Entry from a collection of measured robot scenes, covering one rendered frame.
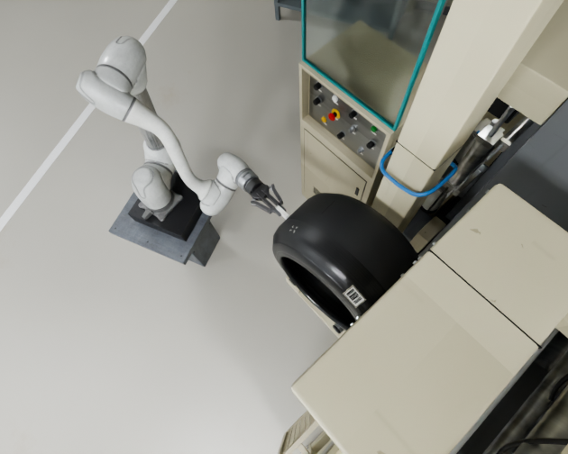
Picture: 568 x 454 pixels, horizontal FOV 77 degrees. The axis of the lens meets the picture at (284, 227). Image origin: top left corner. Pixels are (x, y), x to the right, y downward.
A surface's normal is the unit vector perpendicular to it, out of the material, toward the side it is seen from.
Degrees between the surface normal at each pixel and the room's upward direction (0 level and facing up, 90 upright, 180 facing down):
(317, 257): 42
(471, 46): 90
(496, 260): 0
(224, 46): 0
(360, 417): 0
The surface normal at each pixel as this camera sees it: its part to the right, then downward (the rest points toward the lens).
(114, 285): -0.06, -0.38
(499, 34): -0.75, 0.63
